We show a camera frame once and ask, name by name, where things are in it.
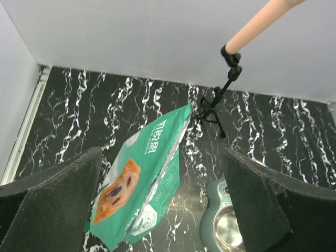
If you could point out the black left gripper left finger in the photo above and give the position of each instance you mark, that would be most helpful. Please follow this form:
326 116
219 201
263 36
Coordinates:
47 211

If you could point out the black tripod stand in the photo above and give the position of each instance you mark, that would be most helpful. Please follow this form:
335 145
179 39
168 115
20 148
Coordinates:
207 111

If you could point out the teal double pet bowl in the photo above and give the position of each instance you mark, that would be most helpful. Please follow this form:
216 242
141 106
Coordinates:
219 228

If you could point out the aluminium rail frame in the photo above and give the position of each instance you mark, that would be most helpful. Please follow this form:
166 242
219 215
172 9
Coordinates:
19 145

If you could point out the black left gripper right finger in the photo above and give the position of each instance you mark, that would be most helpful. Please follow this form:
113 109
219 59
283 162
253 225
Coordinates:
276 212

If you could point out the green pet food bag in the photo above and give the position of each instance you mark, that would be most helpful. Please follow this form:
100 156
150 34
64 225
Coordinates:
141 182

